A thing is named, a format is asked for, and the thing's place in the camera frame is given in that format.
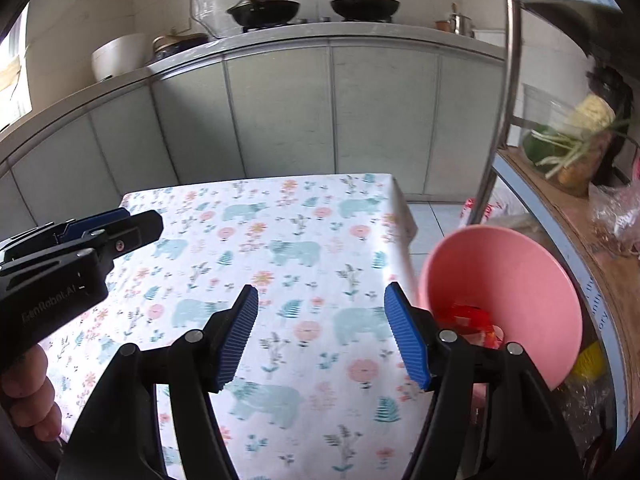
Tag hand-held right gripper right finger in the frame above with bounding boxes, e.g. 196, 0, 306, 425
384, 281, 586, 480

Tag black appliance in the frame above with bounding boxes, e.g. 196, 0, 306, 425
587, 65, 628, 111

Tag green onions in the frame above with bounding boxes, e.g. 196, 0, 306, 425
530, 120, 636, 178

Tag clear plastic bag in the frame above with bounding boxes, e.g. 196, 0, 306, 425
589, 182, 640, 261

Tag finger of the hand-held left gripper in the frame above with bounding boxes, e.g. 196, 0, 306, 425
5, 209, 132, 256
0, 210, 164, 273

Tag brown container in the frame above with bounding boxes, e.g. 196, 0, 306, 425
555, 135, 613, 197

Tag window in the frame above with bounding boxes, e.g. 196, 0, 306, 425
0, 0, 33, 131

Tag yellow plastic object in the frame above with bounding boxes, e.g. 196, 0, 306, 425
572, 342, 607, 381

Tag pink plastic basin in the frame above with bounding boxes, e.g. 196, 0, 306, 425
419, 225, 585, 396

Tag metal shelf rack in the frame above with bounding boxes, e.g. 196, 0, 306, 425
467, 0, 640, 480

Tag gas stove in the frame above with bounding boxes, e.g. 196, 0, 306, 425
242, 16, 396, 31

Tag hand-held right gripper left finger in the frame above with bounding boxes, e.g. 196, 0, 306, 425
55, 284, 260, 480

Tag person's left hand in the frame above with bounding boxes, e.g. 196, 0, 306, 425
0, 345, 63, 442

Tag clear plastic jar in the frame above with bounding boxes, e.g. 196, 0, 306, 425
189, 0, 236, 38

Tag red and white plastic bag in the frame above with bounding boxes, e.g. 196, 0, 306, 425
460, 197, 506, 226

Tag black wok with lid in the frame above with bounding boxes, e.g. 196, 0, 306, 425
226, 0, 302, 28

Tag floral bear print tablecloth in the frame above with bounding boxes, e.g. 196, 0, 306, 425
37, 172, 441, 480

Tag green pepper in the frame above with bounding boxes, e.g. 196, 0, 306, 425
522, 130, 553, 166

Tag grey kitchen cabinet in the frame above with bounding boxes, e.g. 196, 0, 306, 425
0, 35, 508, 241

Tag cauliflower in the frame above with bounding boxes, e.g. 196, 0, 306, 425
575, 94, 617, 133

